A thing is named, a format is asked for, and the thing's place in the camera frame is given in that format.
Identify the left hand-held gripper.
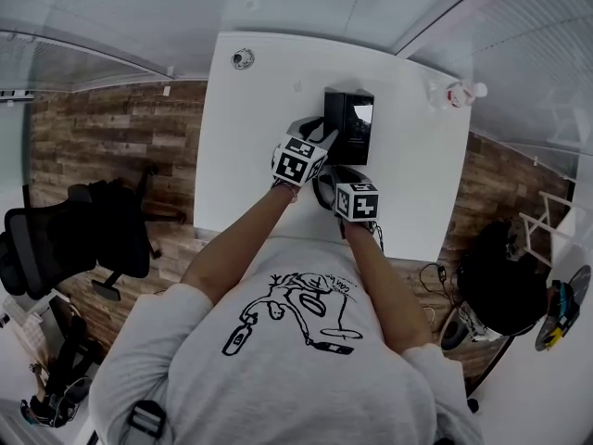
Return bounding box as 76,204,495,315
270,116,341,188

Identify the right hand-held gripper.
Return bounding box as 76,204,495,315
329,164,380,224

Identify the black telephone base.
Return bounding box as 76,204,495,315
322,88,376,167

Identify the person's right forearm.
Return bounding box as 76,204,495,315
341,219,434,356

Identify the person's left forearm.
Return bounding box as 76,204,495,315
180,184,298,306

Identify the clear plastic bottle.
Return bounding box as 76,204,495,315
428,79,489,110

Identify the white cylindrical bin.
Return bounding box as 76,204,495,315
439,320,469,352

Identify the grey printed t-shirt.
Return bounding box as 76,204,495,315
87,235,486,445

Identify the black office chair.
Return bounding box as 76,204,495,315
0,164,187,302

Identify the round desk cable grommet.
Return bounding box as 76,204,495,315
231,47,256,70

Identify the black floor cable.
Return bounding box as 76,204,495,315
419,261,464,333

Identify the white metal frame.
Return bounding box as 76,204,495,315
518,190,586,268

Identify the black strap buckle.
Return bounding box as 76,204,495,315
125,399,168,439

